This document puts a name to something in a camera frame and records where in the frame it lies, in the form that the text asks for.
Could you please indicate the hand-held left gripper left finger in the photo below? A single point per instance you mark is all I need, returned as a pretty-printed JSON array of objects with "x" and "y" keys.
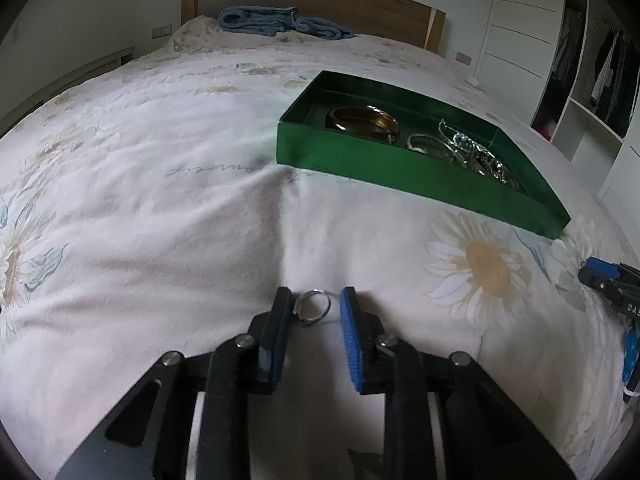
[{"x": 284, "y": 325}]

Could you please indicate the green jewelry box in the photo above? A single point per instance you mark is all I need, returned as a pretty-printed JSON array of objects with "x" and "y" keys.
[{"x": 375, "y": 160}]

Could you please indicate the silver bangle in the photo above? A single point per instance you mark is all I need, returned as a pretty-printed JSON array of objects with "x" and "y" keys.
[{"x": 417, "y": 146}]

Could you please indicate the floral bedspread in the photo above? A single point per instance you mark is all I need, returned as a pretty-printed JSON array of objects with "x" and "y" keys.
[{"x": 150, "y": 210}]

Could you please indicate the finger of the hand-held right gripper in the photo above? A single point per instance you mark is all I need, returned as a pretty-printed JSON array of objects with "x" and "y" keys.
[{"x": 597, "y": 272}]

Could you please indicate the white drawer cabinet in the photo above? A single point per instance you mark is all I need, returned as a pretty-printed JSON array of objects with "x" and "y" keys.
[{"x": 625, "y": 195}]

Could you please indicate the amber bangle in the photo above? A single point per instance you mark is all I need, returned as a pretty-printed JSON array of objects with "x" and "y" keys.
[{"x": 360, "y": 127}]

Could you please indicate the red object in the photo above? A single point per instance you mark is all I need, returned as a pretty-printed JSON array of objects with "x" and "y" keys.
[{"x": 545, "y": 131}]

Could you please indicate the white open shelf unit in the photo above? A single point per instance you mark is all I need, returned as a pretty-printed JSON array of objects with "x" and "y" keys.
[{"x": 575, "y": 115}]

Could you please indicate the beige bedside shelf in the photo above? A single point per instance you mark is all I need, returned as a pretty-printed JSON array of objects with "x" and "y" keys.
[{"x": 60, "y": 85}]

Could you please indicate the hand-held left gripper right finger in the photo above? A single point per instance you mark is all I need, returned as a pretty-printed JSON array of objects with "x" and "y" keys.
[{"x": 350, "y": 340}]

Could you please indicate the hanging clothes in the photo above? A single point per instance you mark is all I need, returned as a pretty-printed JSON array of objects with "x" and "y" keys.
[{"x": 612, "y": 80}]

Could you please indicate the blue towel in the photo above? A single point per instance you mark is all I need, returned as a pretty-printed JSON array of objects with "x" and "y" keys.
[{"x": 270, "y": 21}]

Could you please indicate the wooden headboard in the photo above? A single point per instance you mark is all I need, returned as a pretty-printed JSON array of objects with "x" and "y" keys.
[{"x": 350, "y": 5}]

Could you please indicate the wall outlet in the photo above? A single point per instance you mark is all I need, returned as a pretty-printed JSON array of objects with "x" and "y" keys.
[
  {"x": 161, "y": 31},
  {"x": 464, "y": 57}
]

